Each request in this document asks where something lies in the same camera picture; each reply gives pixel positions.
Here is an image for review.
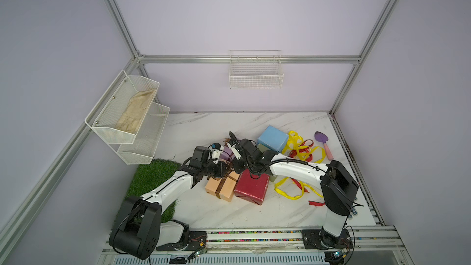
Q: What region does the green gift box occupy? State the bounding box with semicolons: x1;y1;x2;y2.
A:
257;144;277;182

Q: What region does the light blue gift box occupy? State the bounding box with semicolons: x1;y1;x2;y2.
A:
257;125;289;153

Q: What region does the red gift box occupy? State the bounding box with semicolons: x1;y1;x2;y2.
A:
234;169;269;206

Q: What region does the brown ribbon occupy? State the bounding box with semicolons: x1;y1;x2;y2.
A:
215;177;236;201

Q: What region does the orange gift box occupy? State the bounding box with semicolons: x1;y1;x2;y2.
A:
205;171;240;202

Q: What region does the yellow ribbon of blue box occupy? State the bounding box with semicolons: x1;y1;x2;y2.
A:
282;131;327;163

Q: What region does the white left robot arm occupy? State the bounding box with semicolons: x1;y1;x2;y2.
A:
109;147;232;260

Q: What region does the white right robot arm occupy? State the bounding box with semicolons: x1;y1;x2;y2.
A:
227;138;359;250

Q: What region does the purple gift box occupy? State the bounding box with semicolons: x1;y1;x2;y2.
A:
220;146;235;162

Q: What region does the green artificial grass mat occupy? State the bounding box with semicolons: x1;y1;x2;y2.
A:
123;159;180;200

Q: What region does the white two-tier mesh shelf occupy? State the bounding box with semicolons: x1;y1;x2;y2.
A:
85;71;170;165

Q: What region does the blue dotted work glove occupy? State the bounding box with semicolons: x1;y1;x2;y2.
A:
350;197;361;217

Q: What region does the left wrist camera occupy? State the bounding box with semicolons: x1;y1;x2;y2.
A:
210;142;224;163

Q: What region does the purple trowel pink handle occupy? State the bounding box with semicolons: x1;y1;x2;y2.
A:
314;131;334;161

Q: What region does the white wire wall basket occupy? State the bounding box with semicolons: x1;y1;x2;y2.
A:
229;50;284;90

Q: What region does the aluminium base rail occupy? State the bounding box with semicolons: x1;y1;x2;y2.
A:
97;226;414;265

